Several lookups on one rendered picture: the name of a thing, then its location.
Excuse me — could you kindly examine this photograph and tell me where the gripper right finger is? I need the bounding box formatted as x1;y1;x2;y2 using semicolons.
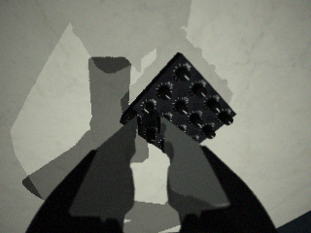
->
157;115;278;233

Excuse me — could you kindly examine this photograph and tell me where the black knob box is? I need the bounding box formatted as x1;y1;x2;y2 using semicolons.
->
120;52;236;153

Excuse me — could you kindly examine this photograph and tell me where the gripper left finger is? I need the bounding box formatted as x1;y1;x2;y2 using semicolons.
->
25;116;141;233

